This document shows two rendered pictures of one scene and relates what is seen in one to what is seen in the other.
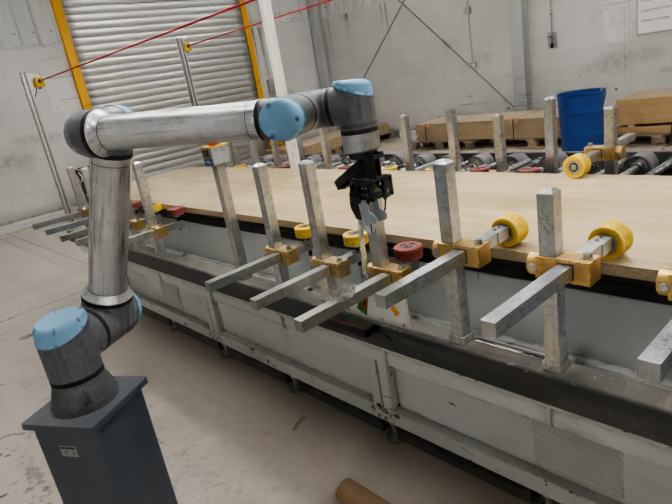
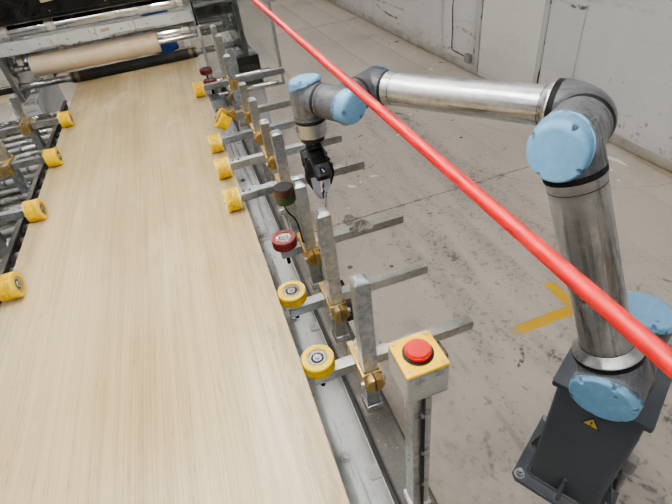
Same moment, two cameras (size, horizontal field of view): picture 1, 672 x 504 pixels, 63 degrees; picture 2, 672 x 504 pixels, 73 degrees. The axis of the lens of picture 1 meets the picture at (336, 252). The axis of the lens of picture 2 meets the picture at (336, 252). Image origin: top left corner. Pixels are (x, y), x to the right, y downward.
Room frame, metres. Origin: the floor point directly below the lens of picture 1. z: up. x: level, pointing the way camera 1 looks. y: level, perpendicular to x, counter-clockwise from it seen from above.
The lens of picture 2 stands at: (2.45, 0.47, 1.78)
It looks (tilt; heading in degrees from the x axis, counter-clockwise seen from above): 39 degrees down; 206
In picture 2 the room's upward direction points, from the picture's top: 8 degrees counter-clockwise
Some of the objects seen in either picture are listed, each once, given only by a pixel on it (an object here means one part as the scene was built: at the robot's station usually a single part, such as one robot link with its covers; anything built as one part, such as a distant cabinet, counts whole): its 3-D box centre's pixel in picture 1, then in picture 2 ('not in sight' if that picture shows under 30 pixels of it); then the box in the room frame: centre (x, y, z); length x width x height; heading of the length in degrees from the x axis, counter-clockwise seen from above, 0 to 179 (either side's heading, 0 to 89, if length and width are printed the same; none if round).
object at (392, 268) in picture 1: (389, 273); (308, 248); (1.42, -0.13, 0.85); 0.14 x 0.06 x 0.05; 40
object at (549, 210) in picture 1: (553, 297); (275, 176); (1.05, -0.44, 0.87); 0.04 x 0.04 x 0.48; 40
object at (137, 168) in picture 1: (149, 211); not in sight; (2.59, 0.84, 0.92); 0.04 x 0.04 x 0.48; 40
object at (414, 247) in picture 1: (409, 263); (286, 249); (1.45, -0.20, 0.85); 0.08 x 0.08 x 0.11
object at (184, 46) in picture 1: (200, 115); not in sight; (4.31, 0.83, 1.25); 0.15 x 0.08 x 1.10; 40
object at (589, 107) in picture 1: (582, 120); not in sight; (6.51, -3.16, 0.36); 0.59 x 0.57 x 0.73; 131
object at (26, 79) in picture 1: (56, 153); not in sight; (3.62, 1.65, 1.20); 0.15 x 0.12 x 1.00; 40
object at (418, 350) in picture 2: not in sight; (418, 351); (2.02, 0.37, 1.22); 0.04 x 0.04 x 0.02
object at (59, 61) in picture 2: not in sight; (129, 47); (-0.02, -2.04, 1.05); 1.43 x 0.12 x 0.12; 130
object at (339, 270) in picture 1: (329, 265); (334, 300); (1.61, 0.03, 0.83); 0.14 x 0.06 x 0.05; 40
